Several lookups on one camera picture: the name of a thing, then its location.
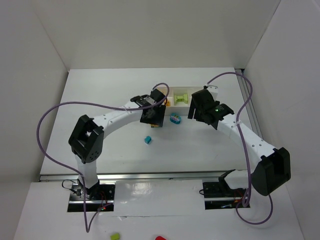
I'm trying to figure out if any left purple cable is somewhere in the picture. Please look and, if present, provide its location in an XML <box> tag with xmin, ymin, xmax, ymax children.
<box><xmin>36</xmin><ymin>82</ymin><xmax>171</xmax><ymax>233</ymax></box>

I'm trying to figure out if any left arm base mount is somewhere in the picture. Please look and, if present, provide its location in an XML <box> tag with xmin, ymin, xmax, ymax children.
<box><xmin>61</xmin><ymin>179</ymin><xmax>116</xmax><ymax>213</ymax></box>

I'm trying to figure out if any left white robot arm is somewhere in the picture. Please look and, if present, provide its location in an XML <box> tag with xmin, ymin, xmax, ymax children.
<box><xmin>68</xmin><ymin>89</ymin><xmax>166</xmax><ymax>195</ymax></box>

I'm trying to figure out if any yellow striped bee lego brick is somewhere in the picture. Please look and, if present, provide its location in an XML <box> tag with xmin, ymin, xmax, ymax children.
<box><xmin>165</xmin><ymin>100</ymin><xmax>172</xmax><ymax>107</ymax></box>

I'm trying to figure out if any purple cable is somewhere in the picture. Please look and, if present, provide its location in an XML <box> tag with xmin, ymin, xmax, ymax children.
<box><xmin>207</xmin><ymin>71</ymin><xmax>274</xmax><ymax>226</ymax></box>
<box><xmin>36</xmin><ymin>82</ymin><xmax>171</xmax><ymax>233</ymax></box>

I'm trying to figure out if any aluminium rail front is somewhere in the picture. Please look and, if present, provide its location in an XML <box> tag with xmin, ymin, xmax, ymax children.
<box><xmin>38</xmin><ymin>169</ymin><xmax>258</xmax><ymax>183</ymax></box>

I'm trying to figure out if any orange butterfly lego brick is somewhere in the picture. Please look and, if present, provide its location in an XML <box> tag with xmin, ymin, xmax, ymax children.
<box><xmin>150</xmin><ymin>124</ymin><xmax>161</xmax><ymax>128</ymax></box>

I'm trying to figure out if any green lego brick foreground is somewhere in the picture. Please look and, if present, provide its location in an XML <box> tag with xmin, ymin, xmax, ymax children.
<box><xmin>110</xmin><ymin>232</ymin><xmax>121</xmax><ymax>240</ymax></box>

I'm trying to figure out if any teal frog lego brick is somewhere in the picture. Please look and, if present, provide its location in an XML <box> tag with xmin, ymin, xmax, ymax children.
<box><xmin>169</xmin><ymin>113</ymin><xmax>182</xmax><ymax>125</ymax></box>

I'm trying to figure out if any lime green lego brick bottom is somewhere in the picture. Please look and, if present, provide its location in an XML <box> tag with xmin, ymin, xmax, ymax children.
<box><xmin>173</xmin><ymin>94</ymin><xmax>185</xmax><ymax>106</ymax></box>

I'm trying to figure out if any small teal lego brick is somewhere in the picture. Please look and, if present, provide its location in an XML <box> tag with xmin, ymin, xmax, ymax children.
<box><xmin>144</xmin><ymin>135</ymin><xmax>152</xmax><ymax>145</ymax></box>

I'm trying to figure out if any lime green lego brick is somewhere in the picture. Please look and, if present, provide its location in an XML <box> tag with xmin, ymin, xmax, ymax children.
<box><xmin>173</xmin><ymin>94</ymin><xmax>185</xmax><ymax>106</ymax></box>
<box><xmin>183</xmin><ymin>94</ymin><xmax>189</xmax><ymax>104</ymax></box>

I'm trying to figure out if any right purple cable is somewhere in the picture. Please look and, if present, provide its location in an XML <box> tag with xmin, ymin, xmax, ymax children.
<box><xmin>207</xmin><ymin>71</ymin><xmax>274</xmax><ymax>226</ymax></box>

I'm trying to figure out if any red object foreground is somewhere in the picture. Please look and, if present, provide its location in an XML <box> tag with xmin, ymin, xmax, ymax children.
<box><xmin>155</xmin><ymin>235</ymin><xmax>167</xmax><ymax>240</ymax></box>

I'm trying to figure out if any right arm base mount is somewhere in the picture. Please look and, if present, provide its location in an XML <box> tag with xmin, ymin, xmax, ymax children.
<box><xmin>198</xmin><ymin>169</ymin><xmax>247</xmax><ymax>210</ymax></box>

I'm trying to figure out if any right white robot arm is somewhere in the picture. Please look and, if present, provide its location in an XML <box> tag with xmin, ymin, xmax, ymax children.
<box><xmin>188</xmin><ymin>89</ymin><xmax>291</xmax><ymax>196</ymax></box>

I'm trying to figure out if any white three-compartment tray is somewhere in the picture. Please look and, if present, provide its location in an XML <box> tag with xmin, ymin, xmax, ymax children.
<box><xmin>165</xmin><ymin>86</ymin><xmax>203</xmax><ymax>116</ymax></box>

